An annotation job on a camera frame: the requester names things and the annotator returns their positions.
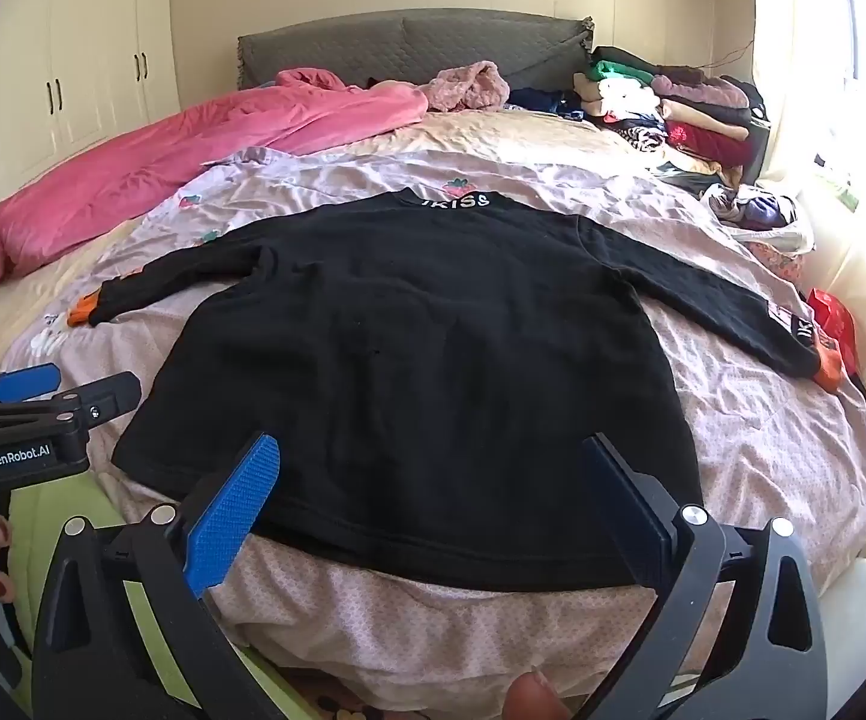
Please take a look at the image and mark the beige bed sheet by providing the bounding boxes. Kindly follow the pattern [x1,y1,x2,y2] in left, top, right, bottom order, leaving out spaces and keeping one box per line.
[0,106,704,391]

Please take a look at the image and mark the cream curtain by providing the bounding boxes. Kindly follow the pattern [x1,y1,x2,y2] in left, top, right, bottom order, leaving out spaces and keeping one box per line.
[748,0,866,466]

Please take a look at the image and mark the navy blue clothes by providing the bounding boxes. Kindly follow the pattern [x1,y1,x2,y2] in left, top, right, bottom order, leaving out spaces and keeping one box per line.
[508,86,584,121]

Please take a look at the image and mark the white bed base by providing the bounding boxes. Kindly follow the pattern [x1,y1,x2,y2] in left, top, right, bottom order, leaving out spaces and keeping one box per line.
[800,555,866,691]

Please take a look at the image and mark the person's right hand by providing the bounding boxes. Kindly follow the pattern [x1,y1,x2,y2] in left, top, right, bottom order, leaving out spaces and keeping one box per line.
[504,671,573,720]

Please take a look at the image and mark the red plastic bag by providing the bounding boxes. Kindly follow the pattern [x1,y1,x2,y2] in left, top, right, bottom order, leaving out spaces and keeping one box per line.
[808,289,860,376]

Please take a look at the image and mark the white wardrobe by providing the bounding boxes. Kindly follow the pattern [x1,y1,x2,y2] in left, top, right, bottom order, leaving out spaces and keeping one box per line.
[0,0,183,196]

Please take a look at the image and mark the stack of folded clothes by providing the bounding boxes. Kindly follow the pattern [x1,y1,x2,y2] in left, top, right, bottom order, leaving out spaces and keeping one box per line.
[572,46,771,188]

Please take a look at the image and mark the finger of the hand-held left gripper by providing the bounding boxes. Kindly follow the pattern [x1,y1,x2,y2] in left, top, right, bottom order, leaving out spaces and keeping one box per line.
[0,364,63,413]
[0,371,142,436]

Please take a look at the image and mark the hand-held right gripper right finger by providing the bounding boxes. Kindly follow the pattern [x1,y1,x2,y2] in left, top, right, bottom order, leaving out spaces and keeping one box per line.
[575,433,828,720]

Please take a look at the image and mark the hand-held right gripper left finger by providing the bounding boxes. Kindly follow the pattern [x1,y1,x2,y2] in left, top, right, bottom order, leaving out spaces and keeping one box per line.
[32,431,284,720]

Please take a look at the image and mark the lilac strawberry printed blanket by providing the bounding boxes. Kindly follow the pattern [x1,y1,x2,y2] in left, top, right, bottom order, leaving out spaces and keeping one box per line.
[28,144,866,720]

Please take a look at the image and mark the black sweater with orange cuffs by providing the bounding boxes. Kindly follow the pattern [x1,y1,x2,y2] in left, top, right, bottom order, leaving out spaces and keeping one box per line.
[65,190,846,592]

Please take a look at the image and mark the green printed cloth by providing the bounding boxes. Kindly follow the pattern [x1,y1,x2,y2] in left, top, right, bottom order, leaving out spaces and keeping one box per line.
[0,472,374,720]

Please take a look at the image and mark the grey quilted headboard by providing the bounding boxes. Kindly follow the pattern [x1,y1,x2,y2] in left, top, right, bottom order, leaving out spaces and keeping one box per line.
[236,10,599,91]

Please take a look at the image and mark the pink floral box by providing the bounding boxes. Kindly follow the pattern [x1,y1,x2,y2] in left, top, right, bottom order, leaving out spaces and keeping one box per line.
[759,244,805,286]

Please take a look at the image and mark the pink quilt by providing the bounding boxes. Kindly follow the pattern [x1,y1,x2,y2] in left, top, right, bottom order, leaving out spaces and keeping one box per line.
[0,67,430,286]

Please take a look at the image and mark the pink fuzzy garment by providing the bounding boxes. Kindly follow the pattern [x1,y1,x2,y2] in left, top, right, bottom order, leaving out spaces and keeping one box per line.
[425,60,510,115]

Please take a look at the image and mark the white bag of clothes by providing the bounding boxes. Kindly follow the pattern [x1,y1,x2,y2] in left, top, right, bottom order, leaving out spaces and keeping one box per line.
[699,180,816,256]

